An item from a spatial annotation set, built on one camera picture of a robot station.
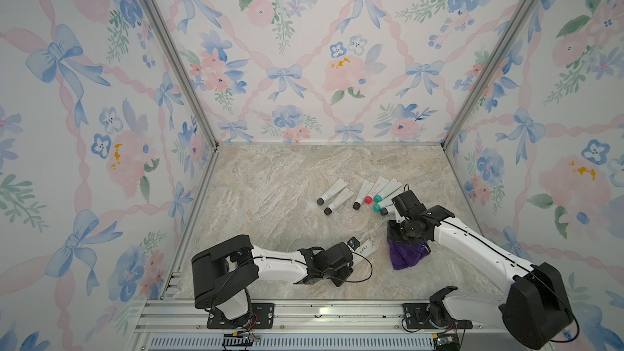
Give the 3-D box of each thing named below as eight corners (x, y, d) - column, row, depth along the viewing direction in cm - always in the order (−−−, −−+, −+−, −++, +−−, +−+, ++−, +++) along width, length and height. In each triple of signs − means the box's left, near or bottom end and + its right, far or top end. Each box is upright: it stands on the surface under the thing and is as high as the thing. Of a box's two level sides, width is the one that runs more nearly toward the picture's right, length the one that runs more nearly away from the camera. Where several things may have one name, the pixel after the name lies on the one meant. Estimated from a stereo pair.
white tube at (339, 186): (320, 206, 101) (320, 203, 99) (313, 199, 103) (313, 196, 101) (348, 186, 107) (348, 183, 105) (341, 180, 109) (341, 177, 107)
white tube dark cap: (323, 212, 99) (323, 209, 97) (345, 190, 106) (346, 187, 104) (330, 218, 97) (331, 215, 95) (353, 196, 104) (353, 192, 102)
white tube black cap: (352, 208, 100) (353, 205, 98) (363, 182, 108) (364, 179, 107) (358, 210, 99) (359, 207, 98) (369, 184, 108) (370, 181, 106)
